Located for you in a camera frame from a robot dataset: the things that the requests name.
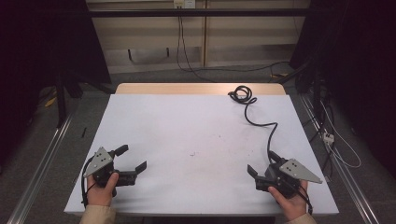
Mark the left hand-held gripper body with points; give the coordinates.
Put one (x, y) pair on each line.
(100, 159)

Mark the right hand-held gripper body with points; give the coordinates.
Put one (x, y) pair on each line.
(294, 170)

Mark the person's right hand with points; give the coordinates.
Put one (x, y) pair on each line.
(291, 203)

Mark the person's left hand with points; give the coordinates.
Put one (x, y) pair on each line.
(100, 193)

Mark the small black floor object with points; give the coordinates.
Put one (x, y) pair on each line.
(83, 132)

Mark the white power strip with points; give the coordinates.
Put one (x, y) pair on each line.
(328, 137)

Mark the white table cover sheet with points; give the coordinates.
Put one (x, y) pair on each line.
(193, 133)

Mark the black metal stand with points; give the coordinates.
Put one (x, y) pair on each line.
(61, 96)

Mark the yellow floor tape strip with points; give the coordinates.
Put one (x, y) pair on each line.
(50, 101)

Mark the dark curtain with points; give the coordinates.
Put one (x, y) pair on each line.
(358, 62)
(43, 62)

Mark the black horizontal metal bar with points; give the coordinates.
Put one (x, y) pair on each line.
(199, 12)

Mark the aluminium floor rail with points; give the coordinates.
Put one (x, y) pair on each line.
(40, 165)
(339, 165)

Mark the white wall socket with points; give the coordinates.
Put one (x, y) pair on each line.
(184, 3)

